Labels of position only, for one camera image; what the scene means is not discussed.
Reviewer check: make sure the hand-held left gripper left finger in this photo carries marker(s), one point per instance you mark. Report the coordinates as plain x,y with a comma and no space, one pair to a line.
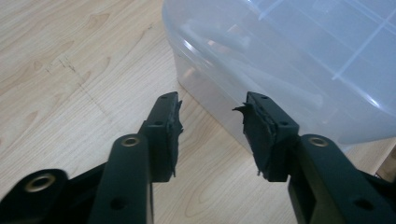
160,140

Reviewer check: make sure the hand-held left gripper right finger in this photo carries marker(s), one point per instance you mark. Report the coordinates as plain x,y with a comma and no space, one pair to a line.
267,146

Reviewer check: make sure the clear plastic storage box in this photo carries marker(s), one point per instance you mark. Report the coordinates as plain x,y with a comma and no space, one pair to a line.
280,56

